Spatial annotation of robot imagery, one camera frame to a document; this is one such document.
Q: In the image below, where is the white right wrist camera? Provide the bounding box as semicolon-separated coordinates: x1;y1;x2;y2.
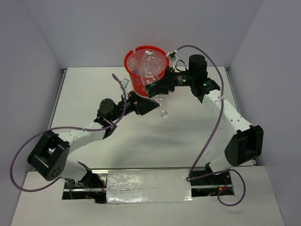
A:
166;50;178;70

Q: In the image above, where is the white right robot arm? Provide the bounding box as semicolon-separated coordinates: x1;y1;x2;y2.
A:
145;54;264;184

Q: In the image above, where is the green label plastic bottle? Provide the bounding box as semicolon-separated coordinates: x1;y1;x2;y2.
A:
141;69;168;120

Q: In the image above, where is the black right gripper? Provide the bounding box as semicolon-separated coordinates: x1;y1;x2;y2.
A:
150;66;195;95

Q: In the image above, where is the clear bottle white cap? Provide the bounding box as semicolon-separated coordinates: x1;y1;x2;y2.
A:
139;50;150;77

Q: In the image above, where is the aluminium rail frame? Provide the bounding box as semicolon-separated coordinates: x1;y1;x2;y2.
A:
35;68;67;170

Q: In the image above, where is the silver foil covered panel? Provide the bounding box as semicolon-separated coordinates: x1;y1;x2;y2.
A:
106;169;193;204

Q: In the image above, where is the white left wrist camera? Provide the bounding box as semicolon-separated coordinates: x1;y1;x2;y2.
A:
121;79;129;89

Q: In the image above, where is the red mesh plastic bin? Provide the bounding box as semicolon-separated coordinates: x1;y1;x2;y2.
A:
124;46;169;97

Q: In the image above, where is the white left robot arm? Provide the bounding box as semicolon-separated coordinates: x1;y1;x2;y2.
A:
27;91;159;188

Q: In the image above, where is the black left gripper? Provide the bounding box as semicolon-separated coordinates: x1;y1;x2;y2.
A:
110;90;159;121

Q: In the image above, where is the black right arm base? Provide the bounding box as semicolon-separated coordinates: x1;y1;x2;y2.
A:
186;172;232;188

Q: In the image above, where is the blue label plastic bottle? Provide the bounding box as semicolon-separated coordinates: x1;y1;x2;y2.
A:
127;58;140;76

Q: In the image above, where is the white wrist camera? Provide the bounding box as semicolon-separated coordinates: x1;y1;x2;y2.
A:
121;79;129;89
166;50;178;70

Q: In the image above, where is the clear wide-mouth plastic jar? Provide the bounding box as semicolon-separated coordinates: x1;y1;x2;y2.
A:
144;51;165;75

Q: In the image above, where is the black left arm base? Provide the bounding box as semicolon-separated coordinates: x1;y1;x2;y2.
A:
62;173;108;204

